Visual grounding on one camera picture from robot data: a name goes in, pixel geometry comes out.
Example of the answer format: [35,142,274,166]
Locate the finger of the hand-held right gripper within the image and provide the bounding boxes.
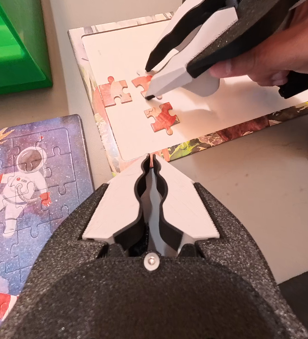
[145,7,239,100]
[145,0,226,71]

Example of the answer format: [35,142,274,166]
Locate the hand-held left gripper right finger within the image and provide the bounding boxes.
[152,154,220,251]

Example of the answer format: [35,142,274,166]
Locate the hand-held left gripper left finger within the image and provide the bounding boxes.
[82,153,152,244]

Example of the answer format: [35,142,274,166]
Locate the greenish jigsaw piece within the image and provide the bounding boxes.
[143,169,170,256]

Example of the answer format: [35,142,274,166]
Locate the orange striped jigsaw piece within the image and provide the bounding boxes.
[131,75,163,100]

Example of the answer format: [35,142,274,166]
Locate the animal jigsaw puzzle board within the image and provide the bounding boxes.
[67,12,308,178]

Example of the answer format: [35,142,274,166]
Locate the space jigsaw puzzle board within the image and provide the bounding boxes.
[0,114,95,331]

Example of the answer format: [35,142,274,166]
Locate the red orange jigsaw piece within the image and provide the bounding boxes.
[144,102,180,135]

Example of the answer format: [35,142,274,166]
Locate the orange tan jigsaw piece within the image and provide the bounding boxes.
[98,76,133,108]

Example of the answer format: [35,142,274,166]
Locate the grey desk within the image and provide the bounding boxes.
[0,0,308,292]

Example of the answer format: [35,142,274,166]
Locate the person's right hand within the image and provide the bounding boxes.
[209,0,308,87]

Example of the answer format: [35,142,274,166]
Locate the black perforated fabric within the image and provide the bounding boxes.
[278,266,308,339]

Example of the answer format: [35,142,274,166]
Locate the green plastic bin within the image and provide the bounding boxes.
[0,0,53,97]

